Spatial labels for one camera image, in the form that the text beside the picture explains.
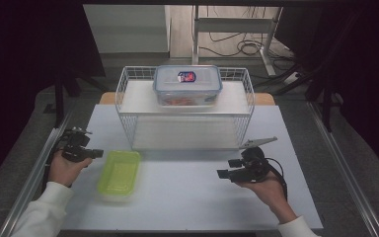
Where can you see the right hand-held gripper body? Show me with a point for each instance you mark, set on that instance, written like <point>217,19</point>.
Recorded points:
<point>255,164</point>

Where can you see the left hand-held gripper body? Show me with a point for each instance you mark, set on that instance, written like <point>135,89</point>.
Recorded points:
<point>74,148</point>

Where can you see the clear plastic lidded food container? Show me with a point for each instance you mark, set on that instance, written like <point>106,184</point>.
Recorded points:
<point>187,85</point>

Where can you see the person's left hand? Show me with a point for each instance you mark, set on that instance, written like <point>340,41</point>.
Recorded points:
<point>64,171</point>

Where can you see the person's right hand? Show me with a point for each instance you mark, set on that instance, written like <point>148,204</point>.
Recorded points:
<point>269,194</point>

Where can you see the green plastic tray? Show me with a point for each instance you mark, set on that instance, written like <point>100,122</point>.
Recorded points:
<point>120,174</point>

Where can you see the black metal stand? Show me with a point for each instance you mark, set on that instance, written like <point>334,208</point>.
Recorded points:
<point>59,98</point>
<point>325,98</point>

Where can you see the wooden table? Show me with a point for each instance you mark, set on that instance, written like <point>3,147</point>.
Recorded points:
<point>107,98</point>

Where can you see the white power strip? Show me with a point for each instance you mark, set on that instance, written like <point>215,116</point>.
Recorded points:
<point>292,78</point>

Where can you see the white cabinet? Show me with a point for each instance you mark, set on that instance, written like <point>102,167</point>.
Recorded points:
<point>128,29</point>

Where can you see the aluminium rail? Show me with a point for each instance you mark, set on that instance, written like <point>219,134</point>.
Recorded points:
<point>345,164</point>
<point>29,191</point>

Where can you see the white metal desk frame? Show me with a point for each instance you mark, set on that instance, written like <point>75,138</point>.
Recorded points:
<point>233,24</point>

